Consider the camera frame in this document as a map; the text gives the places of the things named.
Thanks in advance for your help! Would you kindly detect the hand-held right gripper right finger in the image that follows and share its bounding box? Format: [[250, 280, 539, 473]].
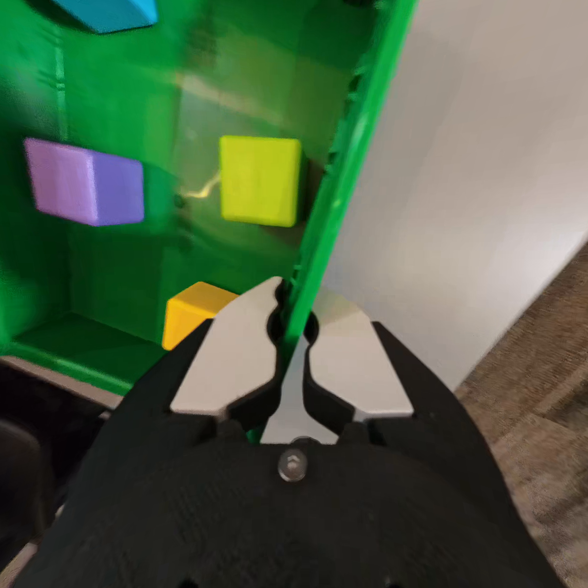
[[303, 289, 415, 435]]

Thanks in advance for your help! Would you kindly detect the purple cube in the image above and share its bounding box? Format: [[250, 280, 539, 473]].
[[24, 138, 145, 227]]

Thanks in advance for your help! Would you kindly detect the lime green cube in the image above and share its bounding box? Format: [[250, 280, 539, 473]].
[[219, 135, 303, 228]]

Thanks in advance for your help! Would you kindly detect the green plastic bin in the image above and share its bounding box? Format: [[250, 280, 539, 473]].
[[0, 0, 419, 444]]

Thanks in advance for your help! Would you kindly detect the blue cube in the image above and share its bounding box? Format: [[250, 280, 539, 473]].
[[51, 0, 159, 35]]

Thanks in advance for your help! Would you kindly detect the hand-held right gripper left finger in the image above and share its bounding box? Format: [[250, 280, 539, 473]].
[[170, 276, 285, 435]]

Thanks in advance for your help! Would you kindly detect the yellow cube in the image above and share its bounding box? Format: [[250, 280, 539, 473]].
[[162, 281, 239, 351]]

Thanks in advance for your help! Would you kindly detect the person's dark clothed body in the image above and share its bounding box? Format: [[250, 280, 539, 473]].
[[0, 363, 111, 552]]

